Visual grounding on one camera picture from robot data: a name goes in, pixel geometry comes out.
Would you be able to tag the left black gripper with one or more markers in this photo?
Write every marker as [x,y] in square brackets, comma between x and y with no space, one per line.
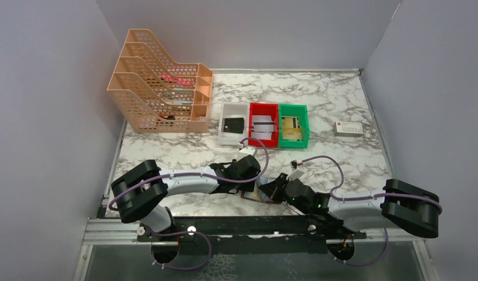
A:
[248,184]

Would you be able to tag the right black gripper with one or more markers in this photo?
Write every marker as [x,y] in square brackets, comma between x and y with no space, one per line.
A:
[278,185]

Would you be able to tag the brown leather card holder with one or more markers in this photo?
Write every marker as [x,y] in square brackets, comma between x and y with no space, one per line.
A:
[257,195]

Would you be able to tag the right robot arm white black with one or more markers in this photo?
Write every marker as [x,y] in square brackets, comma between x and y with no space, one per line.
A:
[400,205]

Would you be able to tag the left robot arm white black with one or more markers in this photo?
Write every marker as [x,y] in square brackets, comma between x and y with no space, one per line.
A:
[138,193]

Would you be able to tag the white cards in red bin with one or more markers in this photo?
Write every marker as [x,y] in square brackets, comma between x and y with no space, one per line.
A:
[263,127]

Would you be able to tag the black card in white bin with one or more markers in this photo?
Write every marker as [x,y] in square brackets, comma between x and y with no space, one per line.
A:
[233,125]

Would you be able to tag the gold cards in green bin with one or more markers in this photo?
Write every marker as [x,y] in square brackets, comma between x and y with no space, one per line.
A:
[291,129]

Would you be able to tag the small white card box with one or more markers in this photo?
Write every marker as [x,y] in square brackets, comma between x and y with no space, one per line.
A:
[348,129]

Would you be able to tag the white plastic bin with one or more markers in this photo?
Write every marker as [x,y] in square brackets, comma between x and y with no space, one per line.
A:
[233,110]

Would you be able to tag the green plastic bin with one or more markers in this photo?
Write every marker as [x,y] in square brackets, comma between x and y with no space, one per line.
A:
[301,112]

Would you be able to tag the peach plastic file organizer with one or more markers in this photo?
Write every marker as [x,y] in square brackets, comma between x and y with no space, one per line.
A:
[146,102]

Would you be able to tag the pink item in organizer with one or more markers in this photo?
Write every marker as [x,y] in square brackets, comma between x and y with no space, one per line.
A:
[175,82]

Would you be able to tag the black mounting rail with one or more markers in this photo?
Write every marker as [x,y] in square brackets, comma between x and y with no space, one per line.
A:
[247,235]

